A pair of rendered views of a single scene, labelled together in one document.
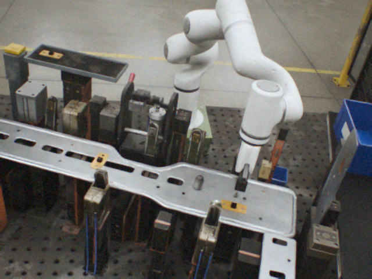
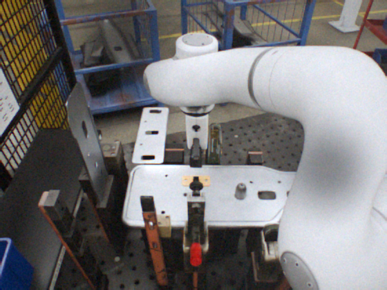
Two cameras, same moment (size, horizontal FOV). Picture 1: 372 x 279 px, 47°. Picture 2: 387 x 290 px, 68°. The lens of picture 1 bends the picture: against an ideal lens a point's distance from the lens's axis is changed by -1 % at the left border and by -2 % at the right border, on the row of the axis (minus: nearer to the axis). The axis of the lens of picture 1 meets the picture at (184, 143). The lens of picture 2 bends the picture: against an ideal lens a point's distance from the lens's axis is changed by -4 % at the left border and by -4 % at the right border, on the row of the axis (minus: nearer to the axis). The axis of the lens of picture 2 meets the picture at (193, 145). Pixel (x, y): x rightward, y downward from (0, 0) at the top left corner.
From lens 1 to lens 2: 158 cm
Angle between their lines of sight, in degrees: 98
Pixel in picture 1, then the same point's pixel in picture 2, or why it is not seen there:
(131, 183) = not seen: hidden behind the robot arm
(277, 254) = (150, 146)
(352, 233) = (72, 169)
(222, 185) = (213, 206)
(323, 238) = (110, 143)
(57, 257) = not seen: hidden behind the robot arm
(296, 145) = not seen: outside the picture
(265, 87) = (200, 36)
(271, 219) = (155, 177)
